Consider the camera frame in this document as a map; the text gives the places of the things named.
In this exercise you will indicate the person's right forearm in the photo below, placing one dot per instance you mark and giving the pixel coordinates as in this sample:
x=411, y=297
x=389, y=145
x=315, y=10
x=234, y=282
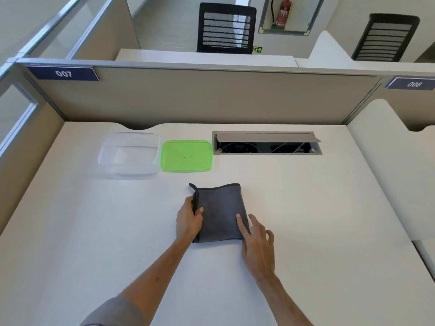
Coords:
x=289, y=302

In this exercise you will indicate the black mesh office chair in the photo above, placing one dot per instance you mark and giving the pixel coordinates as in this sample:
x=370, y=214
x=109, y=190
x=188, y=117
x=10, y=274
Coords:
x=226, y=28
x=385, y=37

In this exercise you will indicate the blue desk number label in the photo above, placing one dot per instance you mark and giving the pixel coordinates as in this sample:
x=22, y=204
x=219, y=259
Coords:
x=63, y=73
x=413, y=84

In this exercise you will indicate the glass side partition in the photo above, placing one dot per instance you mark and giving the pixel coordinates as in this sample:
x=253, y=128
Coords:
x=20, y=98

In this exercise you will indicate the green plastic lid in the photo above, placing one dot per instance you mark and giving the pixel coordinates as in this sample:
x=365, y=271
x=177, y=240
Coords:
x=186, y=156

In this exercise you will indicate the beige desk partition panel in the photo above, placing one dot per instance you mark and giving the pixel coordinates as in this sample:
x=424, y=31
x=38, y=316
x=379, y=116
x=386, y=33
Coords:
x=204, y=95

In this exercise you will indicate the person's right middle finger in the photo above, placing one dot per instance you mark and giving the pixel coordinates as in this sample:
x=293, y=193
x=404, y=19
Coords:
x=256, y=225

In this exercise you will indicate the person's left forearm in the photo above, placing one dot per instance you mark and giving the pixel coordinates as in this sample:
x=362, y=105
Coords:
x=149, y=283

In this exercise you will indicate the fire extinguisher wall cabinet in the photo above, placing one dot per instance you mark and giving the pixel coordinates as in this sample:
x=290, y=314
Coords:
x=292, y=15

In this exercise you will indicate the green exit sign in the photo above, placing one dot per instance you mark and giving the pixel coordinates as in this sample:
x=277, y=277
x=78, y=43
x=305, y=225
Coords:
x=257, y=49

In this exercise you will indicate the red fire extinguisher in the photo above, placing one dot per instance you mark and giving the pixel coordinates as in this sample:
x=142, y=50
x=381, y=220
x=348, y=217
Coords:
x=283, y=12

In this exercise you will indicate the person's right hand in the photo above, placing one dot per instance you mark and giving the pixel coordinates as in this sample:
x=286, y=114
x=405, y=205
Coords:
x=258, y=249

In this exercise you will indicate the person's left thumb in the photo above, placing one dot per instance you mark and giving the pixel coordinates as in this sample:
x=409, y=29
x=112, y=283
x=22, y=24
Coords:
x=198, y=217

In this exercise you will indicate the grey microfibre cloth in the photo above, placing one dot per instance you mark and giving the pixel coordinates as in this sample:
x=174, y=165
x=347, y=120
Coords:
x=219, y=210

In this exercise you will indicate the clear plastic container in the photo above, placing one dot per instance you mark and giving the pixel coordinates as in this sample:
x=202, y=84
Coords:
x=129, y=155

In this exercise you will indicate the person's left hand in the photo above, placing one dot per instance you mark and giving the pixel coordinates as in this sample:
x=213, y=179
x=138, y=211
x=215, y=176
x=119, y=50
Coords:
x=187, y=222

